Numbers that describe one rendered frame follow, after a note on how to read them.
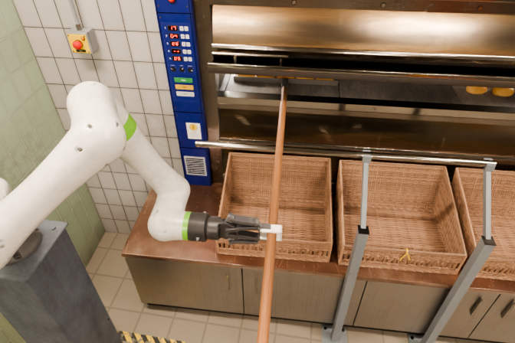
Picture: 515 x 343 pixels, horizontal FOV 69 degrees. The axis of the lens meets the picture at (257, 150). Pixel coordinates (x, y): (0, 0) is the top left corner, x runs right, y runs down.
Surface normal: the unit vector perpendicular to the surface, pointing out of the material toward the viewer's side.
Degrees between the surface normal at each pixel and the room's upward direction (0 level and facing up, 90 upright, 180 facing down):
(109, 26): 90
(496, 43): 70
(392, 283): 90
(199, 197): 0
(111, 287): 0
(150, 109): 90
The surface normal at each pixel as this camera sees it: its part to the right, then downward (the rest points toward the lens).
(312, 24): -0.11, 0.33
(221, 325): 0.00, -0.78
